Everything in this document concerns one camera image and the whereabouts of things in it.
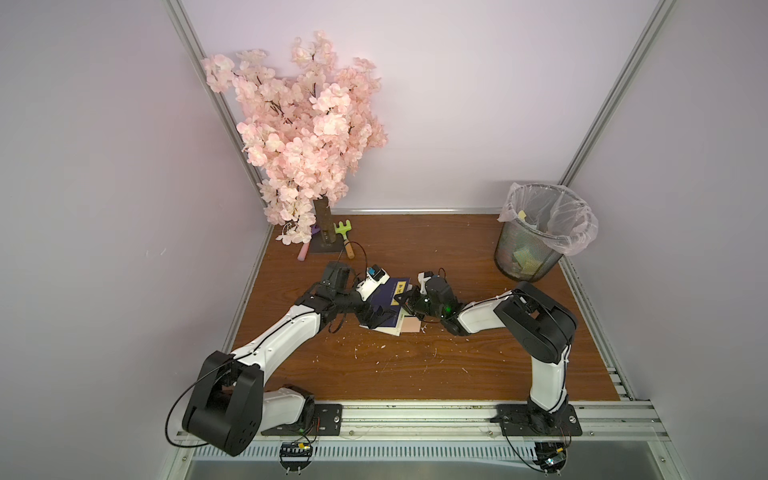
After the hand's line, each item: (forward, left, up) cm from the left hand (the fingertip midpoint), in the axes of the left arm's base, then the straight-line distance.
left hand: (386, 300), depth 82 cm
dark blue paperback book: (+6, +1, -10) cm, 12 cm away
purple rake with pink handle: (+25, +31, -10) cm, 41 cm away
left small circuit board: (-35, +22, -16) cm, 44 cm away
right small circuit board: (-34, -40, -14) cm, 55 cm away
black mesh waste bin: (+16, -43, +1) cm, 46 cm away
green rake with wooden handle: (+36, +18, -10) cm, 42 cm away
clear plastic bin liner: (+27, -55, +7) cm, 61 cm away
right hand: (+7, -2, -5) cm, 9 cm away
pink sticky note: (-4, -7, -7) cm, 11 cm away
